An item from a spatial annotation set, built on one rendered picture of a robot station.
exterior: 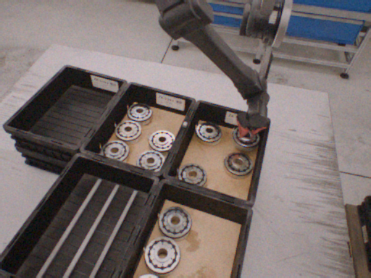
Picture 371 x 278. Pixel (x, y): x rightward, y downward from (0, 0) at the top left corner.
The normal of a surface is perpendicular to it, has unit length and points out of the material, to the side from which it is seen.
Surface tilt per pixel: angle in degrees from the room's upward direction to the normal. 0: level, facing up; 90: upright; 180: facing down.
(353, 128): 0
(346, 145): 0
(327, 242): 0
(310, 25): 90
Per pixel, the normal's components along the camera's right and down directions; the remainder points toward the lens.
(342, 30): -0.22, 0.73
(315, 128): 0.05, -0.65
